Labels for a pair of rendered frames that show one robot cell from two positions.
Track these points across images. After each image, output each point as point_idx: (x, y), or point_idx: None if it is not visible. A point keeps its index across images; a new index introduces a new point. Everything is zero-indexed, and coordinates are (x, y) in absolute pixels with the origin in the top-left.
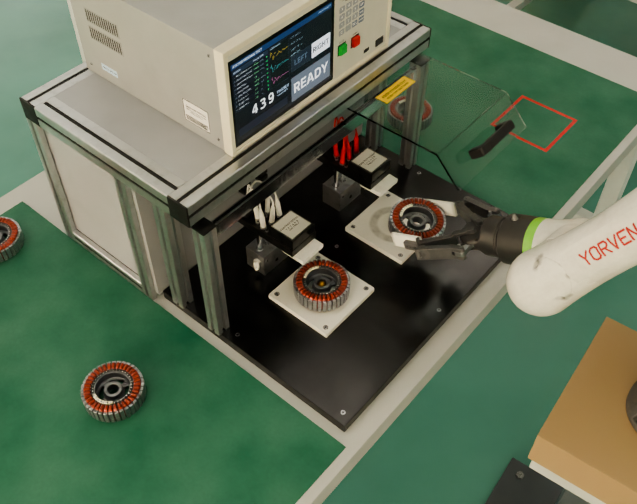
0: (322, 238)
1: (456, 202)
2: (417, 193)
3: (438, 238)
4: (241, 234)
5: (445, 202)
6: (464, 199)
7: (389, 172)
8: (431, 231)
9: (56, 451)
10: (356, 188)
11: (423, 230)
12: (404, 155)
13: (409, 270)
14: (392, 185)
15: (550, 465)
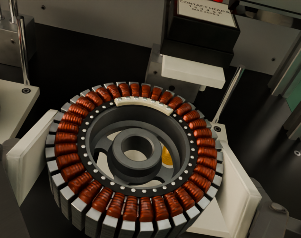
0: (79, 90)
1: (270, 203)
2: (262, 167)
3: None
4: (38, 27)
5: (242, 174)
6: None
7: (224, 64)
8: (107, 193)
9: None
10: (187, 85)
11: (103, 173)
12: (298, 115)
13: (77, 237)
14: (204, 82)
15: None
